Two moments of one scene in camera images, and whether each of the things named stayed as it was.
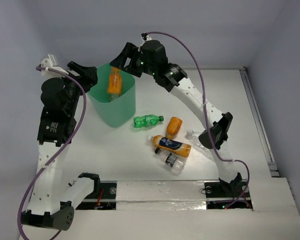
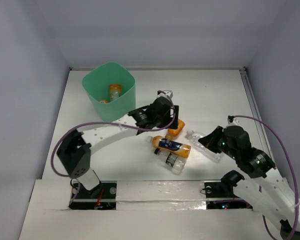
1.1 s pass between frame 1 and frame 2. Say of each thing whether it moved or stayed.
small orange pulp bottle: moved
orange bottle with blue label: stayed
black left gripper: moved
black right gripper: moved
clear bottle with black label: stayed
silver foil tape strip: stayed
